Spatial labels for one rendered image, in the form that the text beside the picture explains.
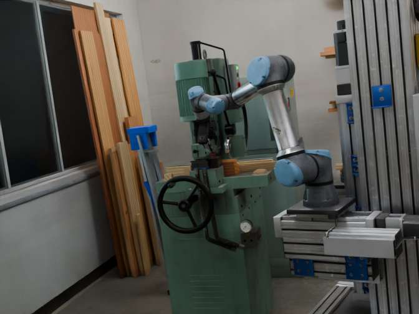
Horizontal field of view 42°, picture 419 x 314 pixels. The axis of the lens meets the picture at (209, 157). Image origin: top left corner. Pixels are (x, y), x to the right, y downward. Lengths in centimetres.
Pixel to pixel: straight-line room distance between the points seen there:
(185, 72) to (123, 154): 151
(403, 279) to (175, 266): 117
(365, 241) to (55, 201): 240
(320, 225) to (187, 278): 94
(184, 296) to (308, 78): 274
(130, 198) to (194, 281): 144
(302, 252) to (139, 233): 210
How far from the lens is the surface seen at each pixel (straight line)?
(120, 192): 418
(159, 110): 549
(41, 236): 379
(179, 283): 299
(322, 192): 227
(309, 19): 514
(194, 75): 284
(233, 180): 275
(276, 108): 218
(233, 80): 314
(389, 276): 248
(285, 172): 215
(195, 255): 290
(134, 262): 430
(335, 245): 216
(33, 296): 374
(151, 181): 370
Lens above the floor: 133
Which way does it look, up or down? 7 degrees down
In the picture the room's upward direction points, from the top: 7 degrees counter-clockwise
